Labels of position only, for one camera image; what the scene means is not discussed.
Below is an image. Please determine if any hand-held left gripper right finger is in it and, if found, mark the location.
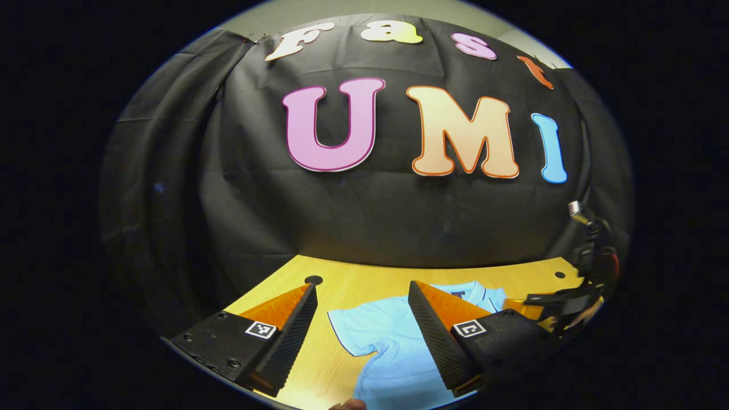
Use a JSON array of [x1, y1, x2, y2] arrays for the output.
[[408, 280, 552, 398]]

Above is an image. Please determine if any black backdrop cloth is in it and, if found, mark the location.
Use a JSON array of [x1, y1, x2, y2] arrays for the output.
[[100, 14, 636, 337]]

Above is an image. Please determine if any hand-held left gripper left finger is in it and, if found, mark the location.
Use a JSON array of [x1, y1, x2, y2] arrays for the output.
[[170, 282, 318, 398]]

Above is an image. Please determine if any light blue T-shirt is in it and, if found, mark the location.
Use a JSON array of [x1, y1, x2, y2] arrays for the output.
[[327, 281, 507, 410]]

